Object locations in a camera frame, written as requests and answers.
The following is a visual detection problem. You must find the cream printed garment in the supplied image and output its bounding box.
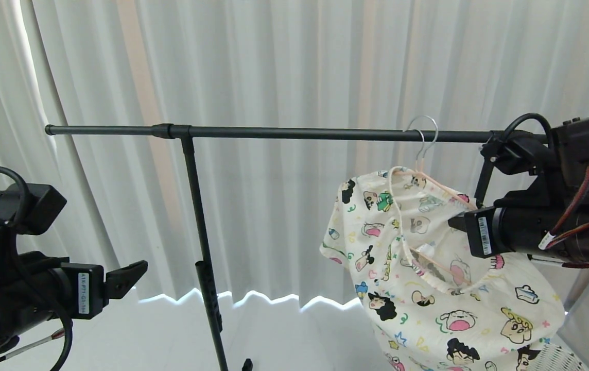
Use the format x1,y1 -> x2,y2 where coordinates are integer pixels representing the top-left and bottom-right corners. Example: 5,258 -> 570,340
319,166 -> 565,371

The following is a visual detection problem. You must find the black clothes rack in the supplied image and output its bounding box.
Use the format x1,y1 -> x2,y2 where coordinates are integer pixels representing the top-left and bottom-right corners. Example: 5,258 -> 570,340
45,124 -> 552,371

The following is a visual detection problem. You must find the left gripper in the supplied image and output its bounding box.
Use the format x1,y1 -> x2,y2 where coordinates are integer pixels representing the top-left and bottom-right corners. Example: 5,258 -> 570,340
0,260 -> 149,341

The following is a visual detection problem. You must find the white laundry basket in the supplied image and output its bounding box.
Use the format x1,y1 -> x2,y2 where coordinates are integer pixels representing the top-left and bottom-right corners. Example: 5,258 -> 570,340
529,343 -> 589,371

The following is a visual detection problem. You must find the white curtain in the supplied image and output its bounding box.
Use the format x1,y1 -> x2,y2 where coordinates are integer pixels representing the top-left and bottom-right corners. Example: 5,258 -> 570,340
0,0 -> 589,371

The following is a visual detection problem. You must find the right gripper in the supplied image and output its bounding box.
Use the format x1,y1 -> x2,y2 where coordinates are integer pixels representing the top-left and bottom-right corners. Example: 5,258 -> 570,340
447,188 -> 566,259

